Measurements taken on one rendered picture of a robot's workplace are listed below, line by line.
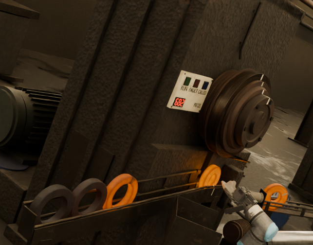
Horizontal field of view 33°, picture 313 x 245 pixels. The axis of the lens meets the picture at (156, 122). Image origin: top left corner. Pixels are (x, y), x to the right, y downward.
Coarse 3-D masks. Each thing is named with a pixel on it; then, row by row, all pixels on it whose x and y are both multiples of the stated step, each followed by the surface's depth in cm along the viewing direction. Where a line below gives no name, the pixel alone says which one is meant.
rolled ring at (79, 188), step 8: (80, 184) 206; (88, 184) 206; (96, 184) 209; (104, 184) 213; (72, 192) 205; (80, 192) 204; (104, 192) 215; (96, 200) 217; (104, 200) 217; (72, 208) 204; (88, 208) 217; (96, 208) 216
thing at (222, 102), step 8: (248, 72) 267; (232, 80) 261; (240, 80) 260; (248, 80) 261; (264, 80) 273; (224, 88) 259; (232, 88) 258; (240, 88) 258; (224, 96) 257; (232, 96) 256; (216, 104) 259; (224, 104) 255; (216, 112) 258; (224, 112) 256; (216, 120) 258; (208, 128) 263; (216, 128) 258; (208, 136) 266; (216, 136) 260; (216, 144) 264; (224, 152) 274
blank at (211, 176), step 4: (208, 168) 279; (212, 168) 278; (216, 168) 280; (204, 172) 278; (208, 172) 277; (212, 172) 279; (216, 172) 282; (220, 172) 286; (204, 176) 277; (208, 176) 277; (212, 176) 286; (216, 176) 285; (200, 180) 278; (204, 180) 276; (208, 180) 279; (212, 180) 286; (216, 180) 287; (200, 184) 279; (204, 184) 278; (208, 184) 284; (212, 184) 285; (216, 184) 289; (204, 188) 280
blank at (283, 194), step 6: (270, 186) 311; (276, 186) 311; (282, 186) 312; (270, 192) 311; (282, 192) 313; (270, 198) 312; (276, 198) 317; (282, 198) 314; (270, 204) 313; (276, 204) 314
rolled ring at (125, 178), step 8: (120, 176) 222; (128, 176) 223; (112, 184) 219; (120, 184) 220; (128, 184) 229; (136, 184) 229; (112, 192) 219; (128, 192) 231; (136, 192) 232; (128, 200) 230; (104, 208) 221
